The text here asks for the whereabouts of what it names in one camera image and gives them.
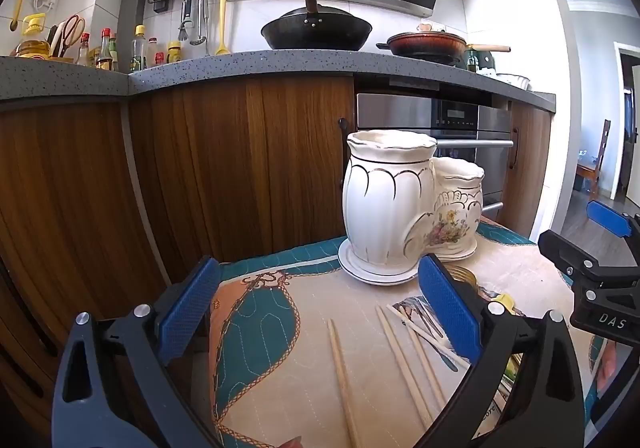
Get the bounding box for brown wooden cabinet door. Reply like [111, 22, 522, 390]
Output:
[502, 101, 553, 236]
[0, 95, 170, 434]
[128, 76, 357, 273]

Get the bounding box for wooden chopstick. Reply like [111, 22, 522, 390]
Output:
[400, 318, 471, 369]
[327, 319, 362, 448]
[376, 305, 433, 429]
[407, 328, 446, 411]

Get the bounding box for yellow cooking oil bottle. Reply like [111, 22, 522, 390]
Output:
[15, 14, 52, 59]

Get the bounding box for white floral ceramic utensil holder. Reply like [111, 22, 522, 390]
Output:
[341, 129, 486, 273]

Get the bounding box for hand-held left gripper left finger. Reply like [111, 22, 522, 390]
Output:
[52, 255, 221, 448]

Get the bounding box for wooden knife block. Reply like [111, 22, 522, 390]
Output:
[47, 25, 83, 62]

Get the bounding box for red handled scissors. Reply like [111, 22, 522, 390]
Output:
[62, 14, 86, 46]

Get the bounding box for small red cap sauce bottle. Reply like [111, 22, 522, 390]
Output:
[75, 32, 92, 67]

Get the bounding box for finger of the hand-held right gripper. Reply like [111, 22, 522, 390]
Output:
[586, 199, 640, 249]
[538, 229, 640, 289]

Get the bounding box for black wok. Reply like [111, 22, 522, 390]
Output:
[261, 0, 373, 52]

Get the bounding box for grey speckled countertop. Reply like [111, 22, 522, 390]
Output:
[0, 49, 557, 113]

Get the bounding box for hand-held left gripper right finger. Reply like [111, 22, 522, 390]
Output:
[415, 253, 586, 448]

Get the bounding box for metal hanging ladle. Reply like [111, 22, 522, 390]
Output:
[190, 0, 208, 47]

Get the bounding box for clear yellow cap bottle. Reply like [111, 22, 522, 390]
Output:
[131, 25, 147, 73]

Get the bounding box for stainless steel built-in oven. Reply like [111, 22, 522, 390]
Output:
[355, 92, 516, 229]

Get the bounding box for printed quilted mat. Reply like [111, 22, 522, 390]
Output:
[207, 223, 640, 448]

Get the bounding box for wooden chair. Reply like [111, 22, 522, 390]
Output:
[575, 119, 612, 199]

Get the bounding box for white door frame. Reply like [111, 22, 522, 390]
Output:
[614, 42, 640, 201]

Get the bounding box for white bowl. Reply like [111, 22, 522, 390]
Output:
[495, 72, 531, 91]

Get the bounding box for gold fork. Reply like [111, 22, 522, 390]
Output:
[442, 265, 481, 289]

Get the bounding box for dark soy sauce bottle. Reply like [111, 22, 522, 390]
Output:
[96, 28, 114, 72]

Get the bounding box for red frying pan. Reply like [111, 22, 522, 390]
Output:
[376, 30, 512, 66]

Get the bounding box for white ceramic saucer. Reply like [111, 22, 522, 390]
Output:
[337, 234, 478, 286]

